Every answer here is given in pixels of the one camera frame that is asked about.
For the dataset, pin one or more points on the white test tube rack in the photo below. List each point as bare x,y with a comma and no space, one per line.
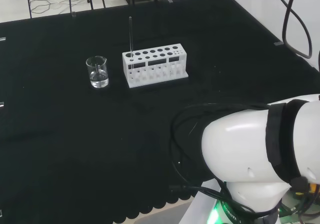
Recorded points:
155,70

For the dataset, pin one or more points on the clear glass rod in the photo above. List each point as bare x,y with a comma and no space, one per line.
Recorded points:
130,37

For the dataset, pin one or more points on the small glass beaker with water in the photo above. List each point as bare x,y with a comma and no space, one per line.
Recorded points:
98,76

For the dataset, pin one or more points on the black bench cloth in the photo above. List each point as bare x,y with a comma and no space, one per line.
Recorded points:
62,134

